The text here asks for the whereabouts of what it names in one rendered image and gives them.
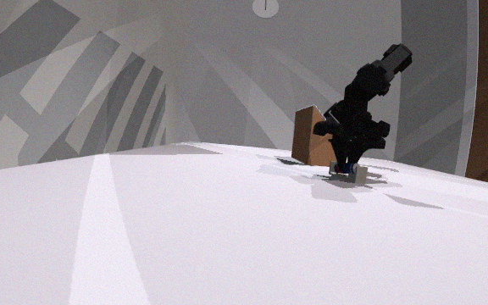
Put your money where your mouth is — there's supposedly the blue and red battery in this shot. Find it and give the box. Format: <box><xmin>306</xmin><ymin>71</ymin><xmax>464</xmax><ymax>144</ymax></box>
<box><xmin>334</xmin><ymin>163</ymin><xmax>360</xmax><ymax>174</ymax></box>

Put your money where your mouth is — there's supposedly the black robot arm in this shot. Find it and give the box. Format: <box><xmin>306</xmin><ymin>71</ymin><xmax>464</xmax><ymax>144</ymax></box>
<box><xmin>323</xmin><ymin>43</ymin><xmax>413</xmax><ymax>141</ymax></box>

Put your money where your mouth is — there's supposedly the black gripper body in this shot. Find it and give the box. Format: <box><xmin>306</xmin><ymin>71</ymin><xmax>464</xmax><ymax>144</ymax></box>
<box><xmin>313</xmin><ymin>103</ymin><xmax>386</xmax><ymax>149</ymax></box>

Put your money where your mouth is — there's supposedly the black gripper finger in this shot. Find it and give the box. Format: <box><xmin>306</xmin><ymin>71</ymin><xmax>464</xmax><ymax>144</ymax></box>
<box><xmin>347</xmin><ymin>145</ymin><xmax>373</xmax><ymax>164</ymax></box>
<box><xmin>328</xmin><ymin>139</ymin><xmax>354</xmax><ymax>172</ymax></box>

